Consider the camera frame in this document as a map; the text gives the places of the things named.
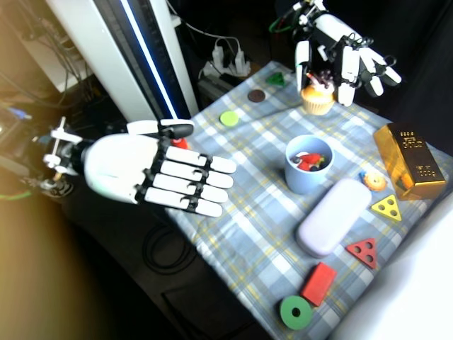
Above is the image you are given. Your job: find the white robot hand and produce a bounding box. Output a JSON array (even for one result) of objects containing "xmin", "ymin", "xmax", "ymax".
[
  {"xmin": 294, "ymin": 12, "xmax": 403, "ymax": 107},
  {"xmin": 84, "ymin": 118, "xmax": 238, "ymax": 218}
]

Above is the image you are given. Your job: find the dark berry topped cupcake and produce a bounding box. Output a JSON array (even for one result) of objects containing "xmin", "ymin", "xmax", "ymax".
[{"xmin": 300, "ymin": 69, "xmax": 336, "ymax": 116}]

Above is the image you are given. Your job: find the strawberry topped cupcake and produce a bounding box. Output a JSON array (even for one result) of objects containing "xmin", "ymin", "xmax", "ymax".
[{"xmin": 290, "ymin": 152, "xmax": 327, "ymax": 173}]

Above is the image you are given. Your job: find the blue plastic cup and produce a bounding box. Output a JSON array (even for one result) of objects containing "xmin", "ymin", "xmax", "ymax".
[{"xmin": 284, "ymin": 134, "xmax": 335, "ymax": 196}]

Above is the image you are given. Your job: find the green triangle block with holes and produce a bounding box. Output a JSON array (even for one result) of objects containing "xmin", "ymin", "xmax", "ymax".
[{"xmin": 265, "ymin": 71, "xmax": 287, "ymax": 87}]

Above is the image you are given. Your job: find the white lift column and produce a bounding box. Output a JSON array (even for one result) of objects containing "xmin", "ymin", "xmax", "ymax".
[{"xmin": 45, "ymin": 0, "xmax": 200, "ymax": 135}]

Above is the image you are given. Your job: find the white power strip with plugs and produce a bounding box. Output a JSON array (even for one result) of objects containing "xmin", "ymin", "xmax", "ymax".
[{"xmin": 198, "ymin": 38, "xmax": 253, "ymax": 81}]

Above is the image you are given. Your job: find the green sandwich cookie toy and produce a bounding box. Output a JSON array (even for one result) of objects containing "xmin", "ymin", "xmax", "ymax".
[{"xmin": 219, "ymin": 110, "xmax": 241, "ymax": 128}]

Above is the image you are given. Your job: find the blue plaid tablecloth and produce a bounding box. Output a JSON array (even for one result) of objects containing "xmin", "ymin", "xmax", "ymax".
[{"xmin": 155, "ymin": 60, "xmax": 453, "ymax": 340}]

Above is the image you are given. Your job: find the gold bar toy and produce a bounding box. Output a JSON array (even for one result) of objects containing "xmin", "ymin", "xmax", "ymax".
[{"xmin": 372, "ymin": 121, "xmax": 447, "ymax": 201}]

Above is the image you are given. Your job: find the beige swirl biscuit toy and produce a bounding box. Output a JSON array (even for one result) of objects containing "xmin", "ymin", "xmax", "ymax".
[{"xmin": 362, "ymin": 171, "xmax": 388, "ymax": 193}]

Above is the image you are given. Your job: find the yellow triangle block with holes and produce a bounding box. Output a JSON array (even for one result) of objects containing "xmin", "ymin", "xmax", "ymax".
[{"xmin": 370, "ymin": 193, "xmax": 403, "ymax": 223}]

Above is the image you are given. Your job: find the lavender glasses case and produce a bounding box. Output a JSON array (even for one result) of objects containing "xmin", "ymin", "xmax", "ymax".
[{"xmin": 295, "ymin": 177, "xmax": 374, "ymax": 259}]

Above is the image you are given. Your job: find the red triangle block with holes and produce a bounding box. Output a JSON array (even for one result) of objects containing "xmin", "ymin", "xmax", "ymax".
[{"xmin": 345, "ymin": 237, "xmax": 378, "ymax": 271}]

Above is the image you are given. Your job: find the red rectangular block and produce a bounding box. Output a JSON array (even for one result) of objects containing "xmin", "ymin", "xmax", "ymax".
[{"xmin": 300, "ymin": 261, "xmax": 338, "ymax": 307}]

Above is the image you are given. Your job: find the white backdrop board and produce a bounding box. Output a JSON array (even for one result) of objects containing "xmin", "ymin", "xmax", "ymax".
[{"xmin": 327, "ymin": 191, "xmax": 453, "ymax": 340}]

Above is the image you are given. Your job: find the green cable of arm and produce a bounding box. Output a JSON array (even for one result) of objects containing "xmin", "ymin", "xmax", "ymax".
[
  {"xmin": 268, "ymin": 13, "xmax": 296, "ymax": 35},
  {"xmin": 0, "ymin": 190, "xmax": 34, "ymax": 203}
]

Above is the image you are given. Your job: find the black coiled cable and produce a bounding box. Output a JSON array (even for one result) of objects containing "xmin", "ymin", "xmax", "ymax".
[{"xmin": 141, "ymin": 222, "xmax": 200, "ymax": 277}]

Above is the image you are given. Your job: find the white power cable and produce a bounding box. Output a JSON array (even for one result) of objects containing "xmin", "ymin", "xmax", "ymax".
[{"xmin": 165, "ymin": 0, "xmax": 246, "ymax": 51}]

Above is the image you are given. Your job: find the green wooden ring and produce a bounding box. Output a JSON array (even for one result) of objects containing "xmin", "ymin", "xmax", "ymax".
[{"xmin": 279, "ymin": 295, "xmax": 314, "ymax": 332}]

